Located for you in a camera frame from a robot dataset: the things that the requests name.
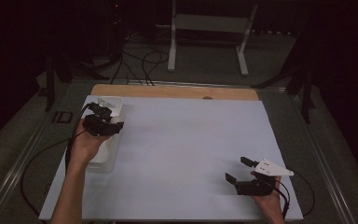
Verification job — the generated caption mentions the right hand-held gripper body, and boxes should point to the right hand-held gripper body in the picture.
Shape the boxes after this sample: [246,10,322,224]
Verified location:
[234,158,295,196]

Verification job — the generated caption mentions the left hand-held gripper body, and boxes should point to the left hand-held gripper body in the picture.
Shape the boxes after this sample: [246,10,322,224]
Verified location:
[82,97,117,137]

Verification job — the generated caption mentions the white plastic bin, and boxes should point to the white plastic bin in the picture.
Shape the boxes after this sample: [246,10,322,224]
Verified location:
[86,95,125,175]

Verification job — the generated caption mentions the person's left hand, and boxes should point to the person's left hand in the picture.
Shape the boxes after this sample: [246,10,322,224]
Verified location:
[69,119,110,171]

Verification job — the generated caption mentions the person's right hand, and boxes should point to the person's right hand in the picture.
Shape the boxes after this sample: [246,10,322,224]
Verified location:
[251,171,286,224]

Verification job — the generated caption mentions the pale blue table sheet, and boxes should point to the pale blue table sheet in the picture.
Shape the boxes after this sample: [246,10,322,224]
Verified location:
[38,94,304,222]

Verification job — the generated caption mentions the black tripod stand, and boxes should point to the black tripod stand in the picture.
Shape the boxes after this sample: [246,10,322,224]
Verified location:
[43,52,110,113]
[251,31,317,125]

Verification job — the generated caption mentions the wooden table board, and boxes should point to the wooden table board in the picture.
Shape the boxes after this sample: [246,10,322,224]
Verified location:
[90,83,260,102]

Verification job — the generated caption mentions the white metal stand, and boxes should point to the white metal stand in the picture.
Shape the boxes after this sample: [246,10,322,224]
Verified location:
[167,0,259,77]

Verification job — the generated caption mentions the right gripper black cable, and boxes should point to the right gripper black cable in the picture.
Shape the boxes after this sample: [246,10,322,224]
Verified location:
[273,167,316,220]

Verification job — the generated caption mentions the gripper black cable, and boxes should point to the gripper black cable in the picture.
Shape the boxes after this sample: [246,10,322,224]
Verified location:
[20,104,91,217]
[273,167,316,220]

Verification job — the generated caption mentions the black floor cables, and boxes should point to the black floor cables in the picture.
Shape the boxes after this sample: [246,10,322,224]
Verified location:
[110,31,171,87]

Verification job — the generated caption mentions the metal floor rail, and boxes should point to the metal floor rail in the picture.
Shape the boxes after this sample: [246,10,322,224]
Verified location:
[288,92,358,224]
[0,81,73,224]

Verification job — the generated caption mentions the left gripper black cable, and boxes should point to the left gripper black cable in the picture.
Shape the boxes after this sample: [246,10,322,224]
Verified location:
[20,104,91,217]

